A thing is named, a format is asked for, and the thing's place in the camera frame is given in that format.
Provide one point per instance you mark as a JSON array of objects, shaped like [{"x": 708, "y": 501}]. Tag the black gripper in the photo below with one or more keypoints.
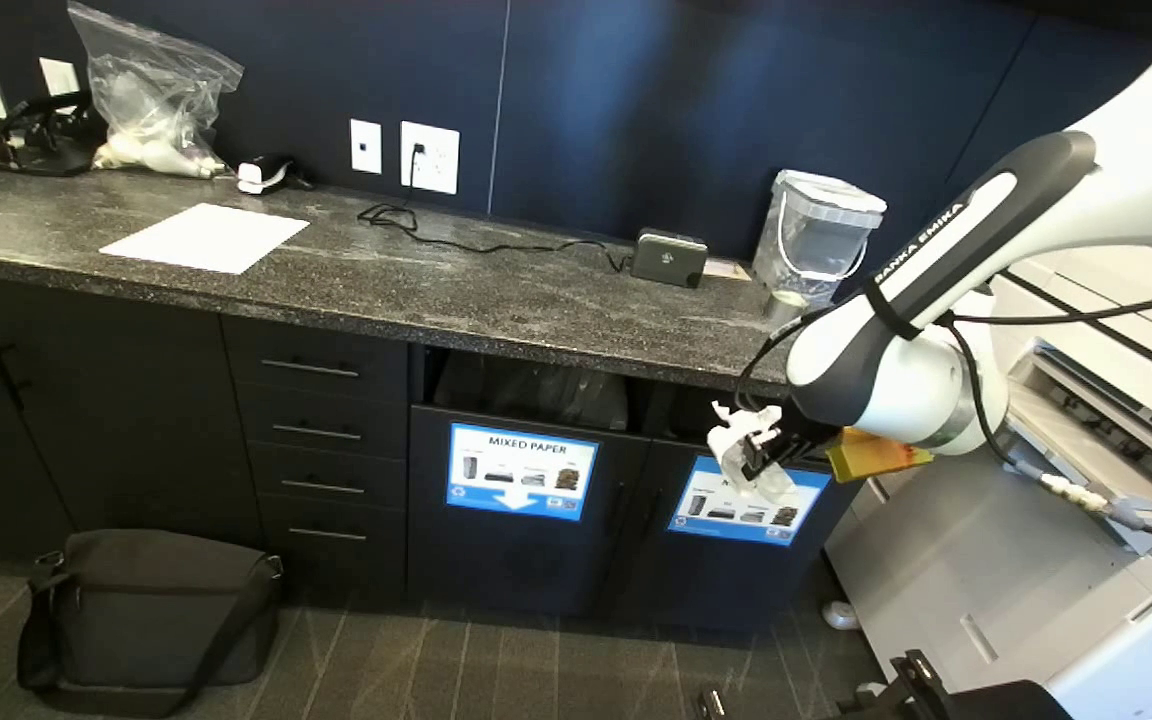
[{"x": 799, "y": 435}]

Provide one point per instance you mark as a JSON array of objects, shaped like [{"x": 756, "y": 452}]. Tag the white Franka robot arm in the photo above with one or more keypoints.
[{"x": 1111, "y": 147}]

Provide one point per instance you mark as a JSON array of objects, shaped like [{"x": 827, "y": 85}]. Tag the black shoulder bag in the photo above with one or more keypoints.
[{"x": 136, "y": 621}]

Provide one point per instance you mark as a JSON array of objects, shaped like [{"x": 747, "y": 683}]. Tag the dark bin liner bag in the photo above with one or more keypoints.
[{"x": 520, "y": 391}]

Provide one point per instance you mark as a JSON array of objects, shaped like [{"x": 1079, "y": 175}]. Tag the dark bin door, down-arrow sign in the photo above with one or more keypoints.
[{"x": 511, "y": 567}]

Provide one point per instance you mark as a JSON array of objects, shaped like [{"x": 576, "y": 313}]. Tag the blue sign with up arrow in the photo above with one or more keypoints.
[{"x": 716, "y": 512}]

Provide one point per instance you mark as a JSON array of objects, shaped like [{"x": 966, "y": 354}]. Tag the white round printer foot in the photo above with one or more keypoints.
[
  {"x": 843, "y": 615},
  {"x": 868, "y": 691}
]

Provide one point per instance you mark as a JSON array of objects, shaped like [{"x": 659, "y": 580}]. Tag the small black box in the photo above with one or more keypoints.
[{"x": 671, "y": 257}]

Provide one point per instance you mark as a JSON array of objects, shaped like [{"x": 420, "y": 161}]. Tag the clear bucket with white lid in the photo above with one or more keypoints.
[{"x": 816, "y": 246}]

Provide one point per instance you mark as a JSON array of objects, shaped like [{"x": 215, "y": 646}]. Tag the blue sign with down arrow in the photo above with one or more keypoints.
[{"x": 520, "y": 471}]

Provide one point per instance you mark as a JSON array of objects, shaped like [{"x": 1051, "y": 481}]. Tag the white office printer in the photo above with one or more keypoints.
[{"x": 1000, "y": 585}]

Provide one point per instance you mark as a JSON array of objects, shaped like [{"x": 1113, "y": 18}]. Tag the small white charger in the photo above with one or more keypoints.
[{"x": 254, "y": 179}]

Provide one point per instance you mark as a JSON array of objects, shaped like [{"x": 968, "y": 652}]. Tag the flat white paper sheet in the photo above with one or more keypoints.
[{"x": 200, "y": 237}]

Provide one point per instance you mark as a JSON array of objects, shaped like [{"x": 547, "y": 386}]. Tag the dark cabinet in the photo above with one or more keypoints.
[{"x": 136, "y": 400}]

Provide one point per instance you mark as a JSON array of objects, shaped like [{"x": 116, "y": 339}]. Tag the clear plastic bag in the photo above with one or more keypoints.
[{"x": 158, "y": 94}]

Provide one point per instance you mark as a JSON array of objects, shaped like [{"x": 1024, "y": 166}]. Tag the small white card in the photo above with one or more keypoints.
[{"x": 56, "y": 74}]

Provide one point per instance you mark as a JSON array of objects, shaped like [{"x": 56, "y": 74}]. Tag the yellow wrist camera mount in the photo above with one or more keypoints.
[{"x": 877, "y": 457}]

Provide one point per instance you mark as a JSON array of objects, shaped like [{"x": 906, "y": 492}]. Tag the black camera stand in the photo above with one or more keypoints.
[{"x": 921, "y": 691}]

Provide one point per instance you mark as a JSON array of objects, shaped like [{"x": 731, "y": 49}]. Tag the large white wall outlet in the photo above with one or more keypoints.
[{"x": 435, "y": 161}]

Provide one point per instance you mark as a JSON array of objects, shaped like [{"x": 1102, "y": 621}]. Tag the small white wall plate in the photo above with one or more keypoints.
[{"x": 366, "y": 147}]

